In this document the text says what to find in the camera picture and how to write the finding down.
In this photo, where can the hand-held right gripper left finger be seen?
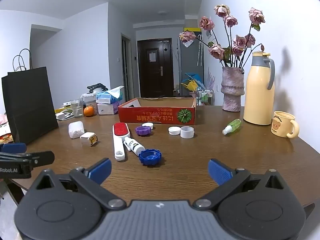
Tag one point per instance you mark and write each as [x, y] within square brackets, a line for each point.
[101, 170]

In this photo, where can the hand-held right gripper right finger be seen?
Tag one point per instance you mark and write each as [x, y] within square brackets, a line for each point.
[220, 171]

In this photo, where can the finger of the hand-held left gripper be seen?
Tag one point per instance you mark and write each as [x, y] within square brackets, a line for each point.
[12, 147]
[37, 157]

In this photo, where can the red and white lint brush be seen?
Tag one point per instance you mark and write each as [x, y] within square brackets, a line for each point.
[120, 130]

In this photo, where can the green spray bottle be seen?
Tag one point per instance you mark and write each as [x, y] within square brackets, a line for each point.
[233, 124]

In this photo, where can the purple ribbed cap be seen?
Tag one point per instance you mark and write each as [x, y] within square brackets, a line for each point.
[143, 130]

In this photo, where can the red cardboard box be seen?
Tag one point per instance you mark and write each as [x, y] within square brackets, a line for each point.
[155, 116]

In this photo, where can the orange snack packet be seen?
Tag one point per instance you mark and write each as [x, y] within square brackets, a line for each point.
[6, 138]

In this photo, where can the white and yellow cube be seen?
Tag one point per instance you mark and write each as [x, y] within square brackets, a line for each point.
[87, 138]

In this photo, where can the white tube bottle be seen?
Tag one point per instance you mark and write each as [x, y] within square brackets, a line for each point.
[133, 146]

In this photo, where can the black paper bag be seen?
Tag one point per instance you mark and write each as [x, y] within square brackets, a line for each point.
[30, 105]

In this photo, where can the white plastic pouch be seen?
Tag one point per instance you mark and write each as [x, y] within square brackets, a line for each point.
[75, 129]

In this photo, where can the blue ribbed cap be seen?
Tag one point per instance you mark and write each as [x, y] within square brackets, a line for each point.
[150, 156]

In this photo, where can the white plastic jar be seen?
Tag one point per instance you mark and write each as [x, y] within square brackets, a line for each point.
[187, 132]

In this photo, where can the orange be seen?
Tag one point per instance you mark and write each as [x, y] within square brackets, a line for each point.
[88, 111]

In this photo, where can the white round lid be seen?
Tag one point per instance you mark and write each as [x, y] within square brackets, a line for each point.
[174, 130]

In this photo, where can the purple tissue pack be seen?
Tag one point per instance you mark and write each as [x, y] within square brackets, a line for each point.
[107, 108]

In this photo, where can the clear drinking glass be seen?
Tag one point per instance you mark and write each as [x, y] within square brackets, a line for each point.
[77, 108]

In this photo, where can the small white cap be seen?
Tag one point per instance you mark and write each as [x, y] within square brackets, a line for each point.
[148, 124]

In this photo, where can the clear food container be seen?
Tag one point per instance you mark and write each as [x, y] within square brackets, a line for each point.
[90, 99]

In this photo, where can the blue tissue pack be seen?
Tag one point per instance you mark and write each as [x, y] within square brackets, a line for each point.
[107, 97]

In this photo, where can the metal trolley with bottles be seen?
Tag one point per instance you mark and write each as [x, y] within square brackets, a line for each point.
[205, 96]

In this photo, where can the yellow bear mug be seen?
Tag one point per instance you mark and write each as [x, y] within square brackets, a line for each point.
[281, 125]

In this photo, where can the pink stone vase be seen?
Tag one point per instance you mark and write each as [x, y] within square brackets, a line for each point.
[232, 90]

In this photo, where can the black foldable stand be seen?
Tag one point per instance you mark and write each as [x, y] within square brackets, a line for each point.
[96, 88]

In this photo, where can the yellow thermos jug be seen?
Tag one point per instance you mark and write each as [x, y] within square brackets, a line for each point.
[258, 92]

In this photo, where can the blue and yellow toys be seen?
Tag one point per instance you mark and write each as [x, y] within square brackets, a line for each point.
[192, 82]

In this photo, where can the dark entrance door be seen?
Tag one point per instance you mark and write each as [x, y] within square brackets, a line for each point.
[155, 80]

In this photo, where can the interior doorway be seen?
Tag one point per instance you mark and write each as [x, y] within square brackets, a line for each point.
[125, 67]

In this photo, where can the grey refrigerator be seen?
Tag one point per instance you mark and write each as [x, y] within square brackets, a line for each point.
[190, 62]

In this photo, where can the bunch of dried pink roses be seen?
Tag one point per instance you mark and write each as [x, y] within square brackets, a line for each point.
[216, 51]

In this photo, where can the hanging folded umbrella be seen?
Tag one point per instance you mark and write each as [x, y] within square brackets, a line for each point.
[200, 52]

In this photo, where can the clear plastic bag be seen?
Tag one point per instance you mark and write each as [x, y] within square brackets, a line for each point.
[187, 43]

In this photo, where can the yellow box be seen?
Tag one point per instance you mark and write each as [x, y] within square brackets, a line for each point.
[192, 29]

